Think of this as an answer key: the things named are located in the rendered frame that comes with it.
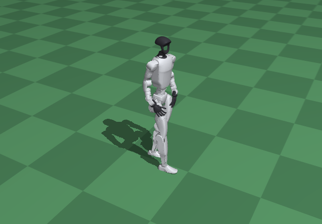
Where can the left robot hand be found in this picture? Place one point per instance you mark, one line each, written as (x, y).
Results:
(174, 99)

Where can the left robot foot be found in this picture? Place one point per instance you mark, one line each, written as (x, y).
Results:
(156, 154)

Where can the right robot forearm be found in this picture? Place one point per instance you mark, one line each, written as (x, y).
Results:
(147, 92)

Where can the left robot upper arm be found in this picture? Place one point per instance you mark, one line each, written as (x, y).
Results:
(174, 58)

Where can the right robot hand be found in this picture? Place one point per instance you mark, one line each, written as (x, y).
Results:
(157, 109)

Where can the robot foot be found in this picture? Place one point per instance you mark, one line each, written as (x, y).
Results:
(167, 169)
(156, 154)

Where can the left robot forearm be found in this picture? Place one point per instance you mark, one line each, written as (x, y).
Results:
(173, 85)

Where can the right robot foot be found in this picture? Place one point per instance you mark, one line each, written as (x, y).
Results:
(167, 169)

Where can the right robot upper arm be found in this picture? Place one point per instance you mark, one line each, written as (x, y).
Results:
(150, 68)

